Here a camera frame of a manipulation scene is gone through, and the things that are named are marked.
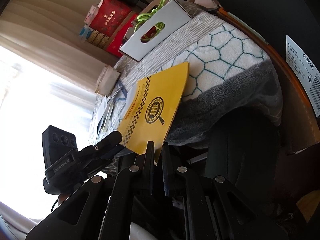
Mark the yellow paper envelope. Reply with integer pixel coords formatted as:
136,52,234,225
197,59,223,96
118,62,189,155

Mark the green rope bundle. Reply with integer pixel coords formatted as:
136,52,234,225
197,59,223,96
133,0,176,43

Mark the cream small packet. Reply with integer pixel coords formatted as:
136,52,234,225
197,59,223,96
95,66,120,96

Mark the beige curtain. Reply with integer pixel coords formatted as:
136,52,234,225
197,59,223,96
1,0,118,111

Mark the lower red gift box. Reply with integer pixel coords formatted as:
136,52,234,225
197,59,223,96
105,12,138,58

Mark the gold tea boxes stack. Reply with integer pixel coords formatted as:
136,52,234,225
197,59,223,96
86,30,110,49

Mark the upper red gift bag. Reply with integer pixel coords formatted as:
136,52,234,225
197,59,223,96
89,0,132,37

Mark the white cardboard tray box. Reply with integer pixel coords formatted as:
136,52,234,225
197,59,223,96
120,0,191,62

